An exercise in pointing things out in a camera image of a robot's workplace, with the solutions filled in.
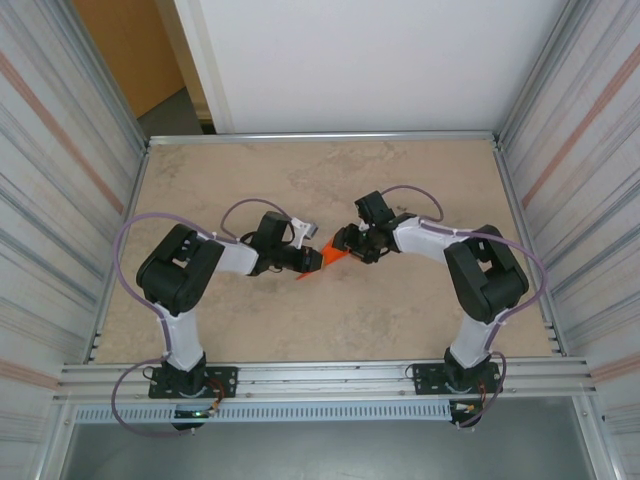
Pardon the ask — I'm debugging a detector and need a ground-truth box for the orange paper sheet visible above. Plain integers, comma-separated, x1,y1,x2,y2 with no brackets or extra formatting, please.
294,234,351,283

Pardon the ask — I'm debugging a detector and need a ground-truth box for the grey metal shelf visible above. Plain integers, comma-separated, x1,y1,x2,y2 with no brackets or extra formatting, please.
59,397,601,480

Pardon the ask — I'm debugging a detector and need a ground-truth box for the small black controller board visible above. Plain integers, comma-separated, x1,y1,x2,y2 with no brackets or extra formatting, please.
448,398,485,430
172,405,222,432

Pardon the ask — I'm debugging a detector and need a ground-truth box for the corrugated translucent side panel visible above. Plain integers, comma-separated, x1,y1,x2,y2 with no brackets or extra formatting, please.
0,0,144,451
499,0,640,451

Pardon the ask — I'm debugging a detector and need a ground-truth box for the brown wooden door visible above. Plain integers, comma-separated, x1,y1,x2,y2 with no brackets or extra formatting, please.
72,0,189,121

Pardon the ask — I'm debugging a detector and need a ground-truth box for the aluminium table end rail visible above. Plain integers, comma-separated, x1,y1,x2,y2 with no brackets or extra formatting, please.
144,130,501,147

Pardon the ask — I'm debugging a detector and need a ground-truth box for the wide aluminium mounting rail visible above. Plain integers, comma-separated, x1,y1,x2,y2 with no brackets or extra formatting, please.
57,355,599,401

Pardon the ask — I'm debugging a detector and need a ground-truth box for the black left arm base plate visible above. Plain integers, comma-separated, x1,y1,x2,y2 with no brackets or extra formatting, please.
148,366,239,400

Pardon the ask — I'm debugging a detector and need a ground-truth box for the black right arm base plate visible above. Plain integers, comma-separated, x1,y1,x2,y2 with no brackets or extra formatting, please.
410,360,502,397

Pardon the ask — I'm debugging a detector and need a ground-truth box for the grey slotted cable duct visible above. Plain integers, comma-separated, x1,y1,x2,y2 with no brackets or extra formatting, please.
73,399,454,424

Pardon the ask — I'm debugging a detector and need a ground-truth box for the aluminium table side rail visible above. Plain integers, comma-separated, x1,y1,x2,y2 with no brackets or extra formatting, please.
492,142,566,357

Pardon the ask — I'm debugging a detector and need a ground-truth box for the white door frame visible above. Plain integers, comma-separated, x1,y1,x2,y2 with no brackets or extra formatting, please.
172,0,236,135

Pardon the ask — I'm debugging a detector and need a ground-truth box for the aluminium upright post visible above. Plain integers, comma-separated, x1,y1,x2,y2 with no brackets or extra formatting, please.
497,0,584,144
47,0,151,151

